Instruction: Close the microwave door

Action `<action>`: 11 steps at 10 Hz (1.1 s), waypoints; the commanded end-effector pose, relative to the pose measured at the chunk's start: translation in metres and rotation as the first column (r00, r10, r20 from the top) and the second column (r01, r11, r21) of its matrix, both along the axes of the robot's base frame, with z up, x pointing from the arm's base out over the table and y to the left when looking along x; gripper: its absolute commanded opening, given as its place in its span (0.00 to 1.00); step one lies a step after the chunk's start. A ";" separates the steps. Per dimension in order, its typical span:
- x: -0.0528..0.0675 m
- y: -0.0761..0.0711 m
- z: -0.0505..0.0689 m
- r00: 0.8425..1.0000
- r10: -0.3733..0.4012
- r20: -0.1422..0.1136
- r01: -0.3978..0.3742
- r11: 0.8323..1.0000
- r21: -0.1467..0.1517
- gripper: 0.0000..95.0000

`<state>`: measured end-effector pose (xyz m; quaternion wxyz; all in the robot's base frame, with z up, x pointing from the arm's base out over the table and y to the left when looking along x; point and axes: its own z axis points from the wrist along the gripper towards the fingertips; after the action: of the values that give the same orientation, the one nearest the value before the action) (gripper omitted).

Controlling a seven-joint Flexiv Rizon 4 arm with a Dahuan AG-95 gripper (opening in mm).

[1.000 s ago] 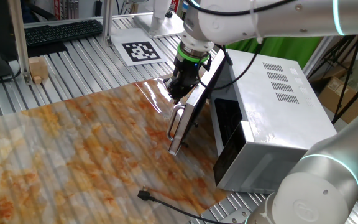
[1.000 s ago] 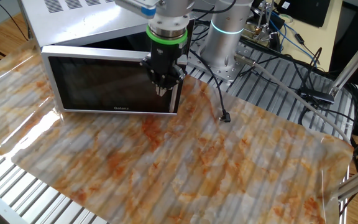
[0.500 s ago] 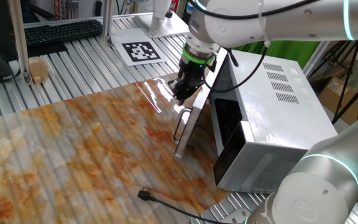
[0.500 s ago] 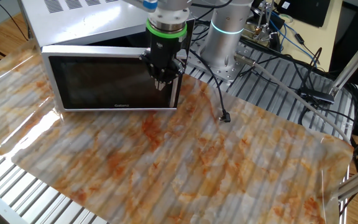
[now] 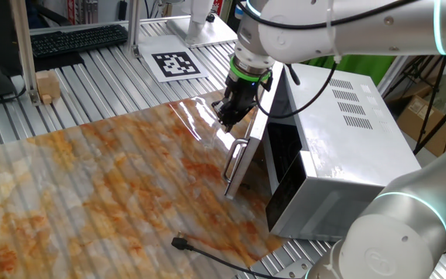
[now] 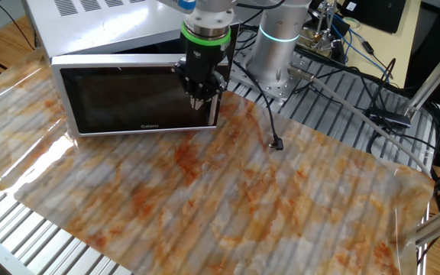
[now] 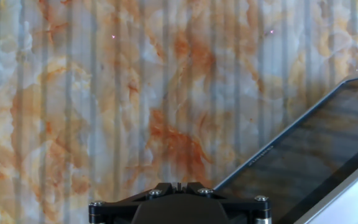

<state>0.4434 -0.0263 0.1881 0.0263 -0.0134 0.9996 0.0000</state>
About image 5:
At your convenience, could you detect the black glass microwave door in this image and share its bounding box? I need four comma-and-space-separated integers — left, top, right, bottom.
221, 61, 286, 201

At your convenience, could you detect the brown cardboard box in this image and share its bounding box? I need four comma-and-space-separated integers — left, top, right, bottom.
396, 71, 446, 158

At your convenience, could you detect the green wrist adapter ring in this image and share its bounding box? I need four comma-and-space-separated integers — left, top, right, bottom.
228, 55, 273, 84

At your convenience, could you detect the black white fiducial marker sheet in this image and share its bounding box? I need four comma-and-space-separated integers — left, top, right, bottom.
137, 34, 211, 84

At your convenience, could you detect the white robot pedestal with plate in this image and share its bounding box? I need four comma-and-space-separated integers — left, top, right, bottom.
166, 0, 239, 49

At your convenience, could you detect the silver microwave body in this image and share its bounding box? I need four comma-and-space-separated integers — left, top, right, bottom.
261, 61, 422, 243

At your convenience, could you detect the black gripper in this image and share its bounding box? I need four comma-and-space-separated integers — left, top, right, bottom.
211, 73, 273, 134

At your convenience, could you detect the black computer keyboard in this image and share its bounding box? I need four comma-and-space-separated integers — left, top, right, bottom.
29, 23, 129, 60

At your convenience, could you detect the marble pattern table mat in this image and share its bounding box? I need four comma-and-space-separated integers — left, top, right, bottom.
0, 91, 286, 279

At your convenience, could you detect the black cable with angled plug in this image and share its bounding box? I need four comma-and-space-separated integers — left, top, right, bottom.
170, 231, 297, 279

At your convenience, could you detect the white zip tie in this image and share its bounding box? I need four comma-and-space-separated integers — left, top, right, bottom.
324, 0, 343, 65

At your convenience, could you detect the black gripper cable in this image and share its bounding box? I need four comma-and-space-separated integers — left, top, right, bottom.
235, 0, 420, 120

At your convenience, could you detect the black tripod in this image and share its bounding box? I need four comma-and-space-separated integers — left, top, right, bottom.
411, 53, 446, 156

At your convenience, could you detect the aluminium frame post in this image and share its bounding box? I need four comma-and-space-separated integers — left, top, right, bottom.
9, 0, 43, 106
125, 0, 143, 59

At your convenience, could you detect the large wooden block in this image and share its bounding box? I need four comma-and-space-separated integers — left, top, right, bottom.
35, 69, 62, 100

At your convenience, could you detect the green cloth screen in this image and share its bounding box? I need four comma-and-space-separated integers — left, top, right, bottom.
299, 53, 397, 87

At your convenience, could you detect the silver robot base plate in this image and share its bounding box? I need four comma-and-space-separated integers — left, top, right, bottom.
275, 257, 314, 279

